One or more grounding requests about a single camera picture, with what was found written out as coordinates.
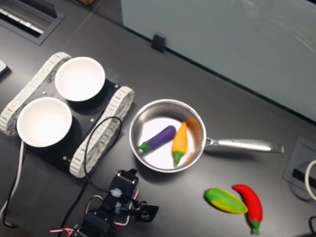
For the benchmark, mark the yellow green toy corn cob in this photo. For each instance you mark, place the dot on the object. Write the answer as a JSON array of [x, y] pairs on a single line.
[[224, 201]]

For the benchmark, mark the tracked vehicle with white tracks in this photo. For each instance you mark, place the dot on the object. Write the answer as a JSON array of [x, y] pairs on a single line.
[[103, 111]]

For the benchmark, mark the black wrist camera board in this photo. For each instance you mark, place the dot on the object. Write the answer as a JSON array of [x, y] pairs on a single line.
[[146, 213]]

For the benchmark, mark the frosted glass partition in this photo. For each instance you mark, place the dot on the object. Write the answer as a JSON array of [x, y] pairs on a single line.
[[222, 37]]

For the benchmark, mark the white bowl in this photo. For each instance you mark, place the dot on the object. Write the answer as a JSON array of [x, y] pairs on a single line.
[[44, 122], [79, 79]]

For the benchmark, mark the purple toy aubergine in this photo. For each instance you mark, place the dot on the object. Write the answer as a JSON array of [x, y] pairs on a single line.
[[160, 137]]

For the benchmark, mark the black partition clip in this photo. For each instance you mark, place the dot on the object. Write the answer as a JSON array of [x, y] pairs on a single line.
[[158, 42]]

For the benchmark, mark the brown cardboard box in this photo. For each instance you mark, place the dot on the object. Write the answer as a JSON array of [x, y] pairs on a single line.
[[87, 2]]

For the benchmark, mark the orange toy carrot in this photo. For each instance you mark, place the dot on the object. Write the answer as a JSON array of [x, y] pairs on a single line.
[[179, 142]]

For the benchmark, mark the red toy chilli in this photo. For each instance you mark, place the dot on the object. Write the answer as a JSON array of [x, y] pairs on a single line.
[[253, 205]]

